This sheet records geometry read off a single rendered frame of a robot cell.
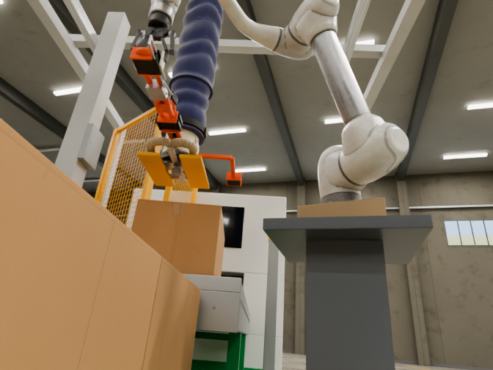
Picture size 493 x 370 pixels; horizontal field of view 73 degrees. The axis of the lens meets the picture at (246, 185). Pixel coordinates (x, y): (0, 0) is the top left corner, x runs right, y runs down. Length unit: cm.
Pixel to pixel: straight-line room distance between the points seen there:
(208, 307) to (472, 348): 1161
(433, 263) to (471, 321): 188
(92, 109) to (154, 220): 152
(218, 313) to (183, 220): 45
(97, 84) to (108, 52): 35
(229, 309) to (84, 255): 101
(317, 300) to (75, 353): 80
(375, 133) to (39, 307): 103
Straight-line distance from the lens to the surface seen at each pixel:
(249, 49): 392
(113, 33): 345
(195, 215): 160
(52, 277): 43
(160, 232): 160
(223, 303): 144
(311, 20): 144
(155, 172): 171
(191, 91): 180
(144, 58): 122
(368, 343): 115
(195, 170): 161
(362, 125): 122
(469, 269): 1304
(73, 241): 46
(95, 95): 302
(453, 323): 1265
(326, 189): 132
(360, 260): 117
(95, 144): 283
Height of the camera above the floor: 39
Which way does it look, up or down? 24 degrees up
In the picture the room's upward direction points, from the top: 5 degrees clockwise
